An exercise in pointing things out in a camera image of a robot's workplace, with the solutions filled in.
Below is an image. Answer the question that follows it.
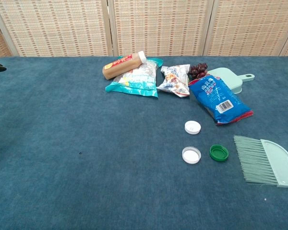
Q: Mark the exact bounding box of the green plastic scrub brush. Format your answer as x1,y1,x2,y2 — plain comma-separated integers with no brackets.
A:
233,135,288,188

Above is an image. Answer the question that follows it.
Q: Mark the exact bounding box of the white bottle cap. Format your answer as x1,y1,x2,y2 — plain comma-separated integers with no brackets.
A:
184,120,202,135
181,146,202,165

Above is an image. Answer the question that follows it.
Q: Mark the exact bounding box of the light green dustpan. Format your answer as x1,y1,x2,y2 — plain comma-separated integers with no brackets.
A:
207,68,255,94

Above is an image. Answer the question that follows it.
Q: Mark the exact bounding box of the woven bamboo folding screen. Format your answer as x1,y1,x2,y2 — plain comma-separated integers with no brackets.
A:
0,0,288,60

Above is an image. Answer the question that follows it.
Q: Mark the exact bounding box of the teal white snack bag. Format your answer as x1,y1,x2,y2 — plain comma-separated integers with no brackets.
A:
105,56,164,98

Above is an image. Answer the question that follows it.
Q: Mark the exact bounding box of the white blue snack bag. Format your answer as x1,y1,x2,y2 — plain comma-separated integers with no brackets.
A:
156,64,191,98

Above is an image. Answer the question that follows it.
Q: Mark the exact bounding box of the dark red grape bunch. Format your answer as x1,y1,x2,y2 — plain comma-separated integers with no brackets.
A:
188,62,209,80

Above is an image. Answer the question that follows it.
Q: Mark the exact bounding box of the blue snack bag with barcode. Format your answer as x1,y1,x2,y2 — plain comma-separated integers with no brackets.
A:
188,74,254,126

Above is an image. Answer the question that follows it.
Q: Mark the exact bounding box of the green bottle cap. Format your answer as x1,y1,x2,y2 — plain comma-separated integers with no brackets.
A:
209,144,229,162

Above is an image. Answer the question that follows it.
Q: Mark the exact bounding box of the blue felt table cover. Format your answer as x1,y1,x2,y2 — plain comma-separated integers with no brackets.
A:
0,56,288,230

